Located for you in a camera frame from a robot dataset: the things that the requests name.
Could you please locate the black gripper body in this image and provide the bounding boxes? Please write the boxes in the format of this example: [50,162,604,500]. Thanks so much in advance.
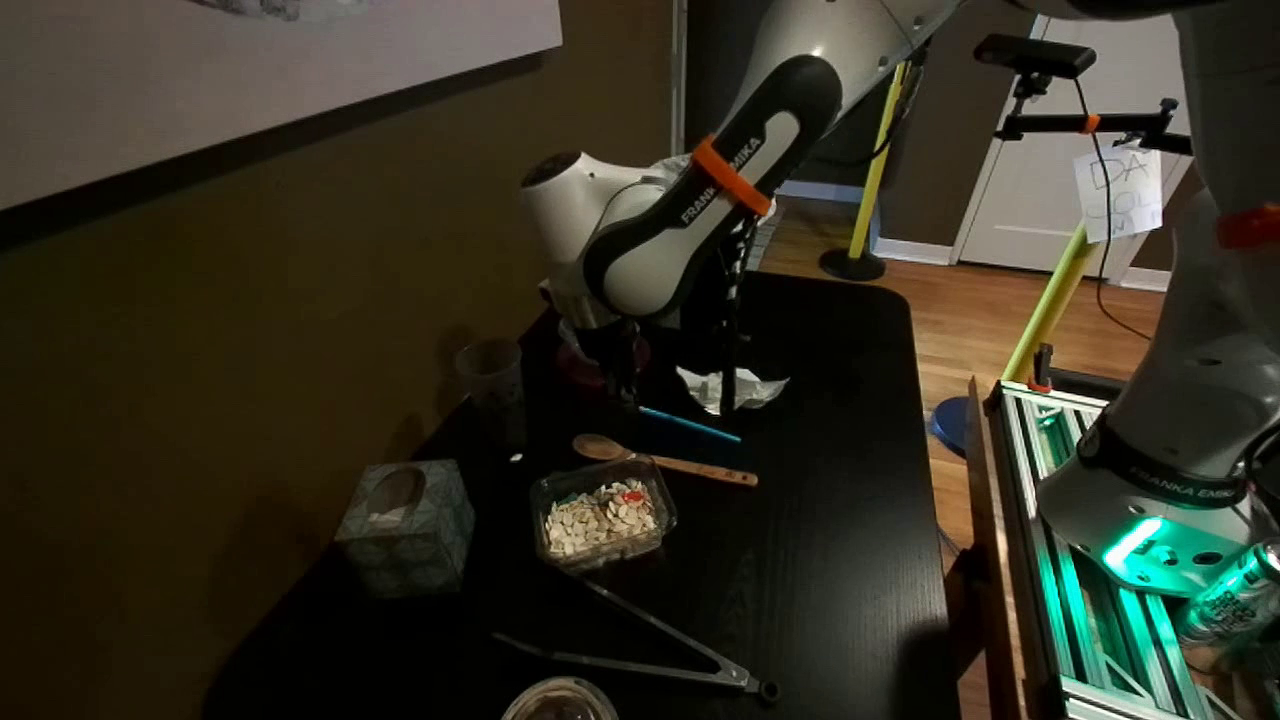
[555,319,652,399]

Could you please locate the wooden cooking spoon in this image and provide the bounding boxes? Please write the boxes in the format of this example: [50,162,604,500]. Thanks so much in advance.
[574,431,760,488]

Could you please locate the blue pencil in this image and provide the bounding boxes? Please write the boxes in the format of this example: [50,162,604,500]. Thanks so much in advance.
[637,404,745,449]

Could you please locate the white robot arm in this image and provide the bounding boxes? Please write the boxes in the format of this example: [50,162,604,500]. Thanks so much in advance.
[526,0,1280,596]

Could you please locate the clear lunchbox with seeds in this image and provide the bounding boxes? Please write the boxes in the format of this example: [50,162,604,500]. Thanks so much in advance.
[528,462,675,573]

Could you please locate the patterned tissue box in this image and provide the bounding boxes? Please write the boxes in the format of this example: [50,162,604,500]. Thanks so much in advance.
[336,462,477,600]

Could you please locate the white crumpled napkin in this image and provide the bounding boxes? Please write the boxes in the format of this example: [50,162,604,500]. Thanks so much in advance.
[681,367,783,416]

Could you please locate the yellow pole stand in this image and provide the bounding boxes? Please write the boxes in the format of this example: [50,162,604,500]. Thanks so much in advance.
[821,65,908,282]

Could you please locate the metal tongs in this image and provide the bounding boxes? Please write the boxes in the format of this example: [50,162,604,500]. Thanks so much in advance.
[491,579,769,699]

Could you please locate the round metal lid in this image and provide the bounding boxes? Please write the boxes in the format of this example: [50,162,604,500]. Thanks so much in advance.
[499,677,619,720]

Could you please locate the white panel door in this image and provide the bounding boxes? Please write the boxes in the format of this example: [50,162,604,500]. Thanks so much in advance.
[958,15,1190,282]

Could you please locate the yellow green foam bar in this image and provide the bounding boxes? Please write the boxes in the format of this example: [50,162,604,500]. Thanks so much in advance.
[1003,227,1097,384]

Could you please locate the black camera on stand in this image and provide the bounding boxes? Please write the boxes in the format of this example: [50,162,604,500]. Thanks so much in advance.
[972,32,1196,151]

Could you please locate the white wall board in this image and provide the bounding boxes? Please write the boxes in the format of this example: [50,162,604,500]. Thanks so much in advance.
[0,0,563,207]

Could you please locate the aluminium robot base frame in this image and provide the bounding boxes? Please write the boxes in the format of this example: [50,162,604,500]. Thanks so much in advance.
[986,384,1280,720]

